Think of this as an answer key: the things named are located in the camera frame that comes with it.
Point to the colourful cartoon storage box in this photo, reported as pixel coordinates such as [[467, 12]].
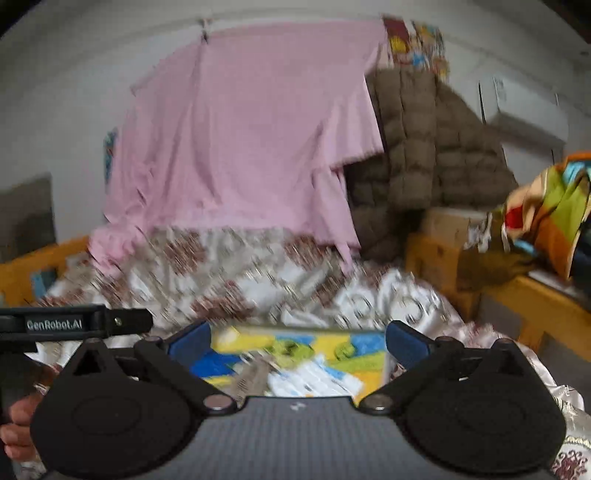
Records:
[[241, 358]]

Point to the white wall air conditioner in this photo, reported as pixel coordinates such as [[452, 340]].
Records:
[[515, 109]]

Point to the brown quilted jacket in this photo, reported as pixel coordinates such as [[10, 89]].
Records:
[[436, 153]]

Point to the blue wall poster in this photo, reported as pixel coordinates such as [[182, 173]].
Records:
[[108, 152]]

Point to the white cloth in box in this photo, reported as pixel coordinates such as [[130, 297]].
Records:
[[314, 378]]

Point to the floral satin bedspread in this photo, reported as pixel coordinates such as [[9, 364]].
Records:
[[258, 277]]

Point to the person's left hand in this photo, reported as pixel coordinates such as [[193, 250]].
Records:
[[15, 435]]

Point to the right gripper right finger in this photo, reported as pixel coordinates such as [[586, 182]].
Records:
[[425, 361]]

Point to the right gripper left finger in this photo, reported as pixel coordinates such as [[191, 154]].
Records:
[[167, 362]]

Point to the wooden bed frame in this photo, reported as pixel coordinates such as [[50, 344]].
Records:
[[545, 311]]

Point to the cartoon wall poster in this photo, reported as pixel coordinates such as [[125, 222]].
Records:
[[416, 44]]

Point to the pink hanging sheet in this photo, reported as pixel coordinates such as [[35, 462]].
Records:
[[250, 129]]

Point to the colourful patterned cloth pile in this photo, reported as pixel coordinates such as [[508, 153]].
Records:
[[549, 213]]

